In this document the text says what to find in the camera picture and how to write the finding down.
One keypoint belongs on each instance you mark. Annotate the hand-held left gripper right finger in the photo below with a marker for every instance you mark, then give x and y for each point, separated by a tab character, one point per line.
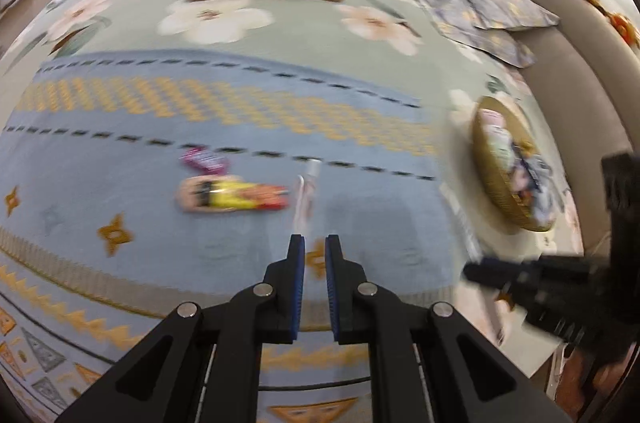
332	293

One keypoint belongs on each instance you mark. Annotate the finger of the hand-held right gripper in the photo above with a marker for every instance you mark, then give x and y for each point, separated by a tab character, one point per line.
510	274

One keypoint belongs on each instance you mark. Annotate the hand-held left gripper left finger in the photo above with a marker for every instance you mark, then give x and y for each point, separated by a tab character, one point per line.
298	288

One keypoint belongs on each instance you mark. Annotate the round woven basket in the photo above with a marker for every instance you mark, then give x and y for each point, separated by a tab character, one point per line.
492	183

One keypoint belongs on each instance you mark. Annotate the heap of pastel packets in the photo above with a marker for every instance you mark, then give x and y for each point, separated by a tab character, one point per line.
525	173

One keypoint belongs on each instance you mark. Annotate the yellow red snack packet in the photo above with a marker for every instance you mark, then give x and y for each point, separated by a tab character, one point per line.
235	195

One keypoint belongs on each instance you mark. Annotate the pink purple candy packet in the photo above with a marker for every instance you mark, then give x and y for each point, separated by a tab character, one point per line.
205	160

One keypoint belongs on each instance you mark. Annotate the beige padded headboard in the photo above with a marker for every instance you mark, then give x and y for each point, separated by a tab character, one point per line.
590	78

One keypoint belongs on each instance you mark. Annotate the green floral bedsheet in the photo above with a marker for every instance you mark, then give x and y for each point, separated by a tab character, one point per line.
300	33

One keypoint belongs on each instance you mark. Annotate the blue floral pillowcase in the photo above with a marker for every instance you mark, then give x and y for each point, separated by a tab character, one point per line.
485	3

